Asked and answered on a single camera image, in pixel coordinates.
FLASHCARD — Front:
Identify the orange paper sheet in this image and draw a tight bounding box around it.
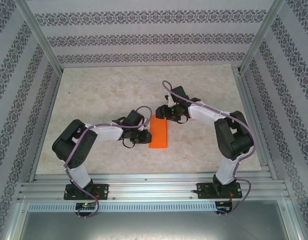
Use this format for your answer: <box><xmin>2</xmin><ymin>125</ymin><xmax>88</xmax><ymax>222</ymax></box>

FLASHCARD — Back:
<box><xmin>148</xmin><ymin>114</ymin><xmax>169</xmax><ymax>150</ymax></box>

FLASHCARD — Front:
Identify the grey metal sheet panel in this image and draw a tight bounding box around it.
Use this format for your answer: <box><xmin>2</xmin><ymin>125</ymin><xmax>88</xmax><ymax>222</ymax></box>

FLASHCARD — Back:
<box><xmin>15</xmin><ymin>199</ymin><xmax>296</xmax><ymax>240</ymax></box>

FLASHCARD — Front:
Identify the small circuit board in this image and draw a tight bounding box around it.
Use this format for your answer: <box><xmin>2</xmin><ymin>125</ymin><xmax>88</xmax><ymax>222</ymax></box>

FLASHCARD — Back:
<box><xmin>75</xmin><ymin>202</ymin><xmax>97</xmax><ymax>211</ymax></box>
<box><xmin>215</xmin><ymin>200</ymin><xmax>234</xmax><ymax>210</ymax></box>

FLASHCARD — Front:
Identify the black right gripper cable loop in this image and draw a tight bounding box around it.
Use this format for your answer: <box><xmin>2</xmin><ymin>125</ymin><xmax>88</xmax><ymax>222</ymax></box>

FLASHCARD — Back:
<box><xmin>175</xmin><ymin>115</ymin><xmax>191</xmax><ymax>125</ymax></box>

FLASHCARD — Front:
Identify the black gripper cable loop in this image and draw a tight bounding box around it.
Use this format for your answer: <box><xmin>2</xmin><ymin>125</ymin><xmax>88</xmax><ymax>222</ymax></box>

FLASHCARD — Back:
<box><xmin>175</xmin><ymin>115</ymin><xmax>191</xmax><ymax>125</ymax></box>
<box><xmin>121</xmin><ymin>137</ymin><xmax>135</xmax><ymax>150</ymax></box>

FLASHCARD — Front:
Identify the black left gripper cable loop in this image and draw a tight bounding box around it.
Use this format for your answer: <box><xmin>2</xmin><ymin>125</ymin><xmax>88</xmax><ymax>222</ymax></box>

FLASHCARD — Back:
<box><xmin>121</xmin><ymin>137</ymin><xmax>135</xmax><ymax>150</ymax></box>

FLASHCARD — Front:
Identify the aluminium rail beam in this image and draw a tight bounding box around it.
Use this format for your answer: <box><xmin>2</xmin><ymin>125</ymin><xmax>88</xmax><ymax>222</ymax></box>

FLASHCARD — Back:
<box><xmin>17</xmin><ymin>171</ymin><xmax>293</xmax><ymax>202</ymax></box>

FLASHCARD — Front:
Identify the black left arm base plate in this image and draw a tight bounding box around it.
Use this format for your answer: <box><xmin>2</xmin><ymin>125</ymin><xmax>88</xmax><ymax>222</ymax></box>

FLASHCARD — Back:
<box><xmin>64</xmin><ymin>183</ymin><xmax>111</xmax><ymax>201</ymax></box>

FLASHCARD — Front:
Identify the white slotted cable duct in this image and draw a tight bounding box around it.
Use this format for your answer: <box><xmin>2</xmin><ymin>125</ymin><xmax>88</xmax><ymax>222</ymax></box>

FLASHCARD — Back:
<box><xmin>27</xmin><ymin>201</ymin><xmax>218</xmax><ymax>213</ymax></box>

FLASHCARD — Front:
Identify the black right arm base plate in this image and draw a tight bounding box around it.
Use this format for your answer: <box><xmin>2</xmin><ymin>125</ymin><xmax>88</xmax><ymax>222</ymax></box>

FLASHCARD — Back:
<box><xmin>195</xmin><ymin>181</ymin><xmax>243</xmax><ymax>200</ymax></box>

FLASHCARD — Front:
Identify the aluminium frame post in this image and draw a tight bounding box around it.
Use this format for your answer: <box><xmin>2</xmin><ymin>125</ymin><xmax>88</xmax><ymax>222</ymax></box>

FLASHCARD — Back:
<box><xmin>18</xmin><ymin>0</ymin><xmax>63</xmax><ymax>74</ymax></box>
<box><xmin>239</xmin><ymin>0</ymin><xmax>287</xmax><ymax>75</ymax></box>

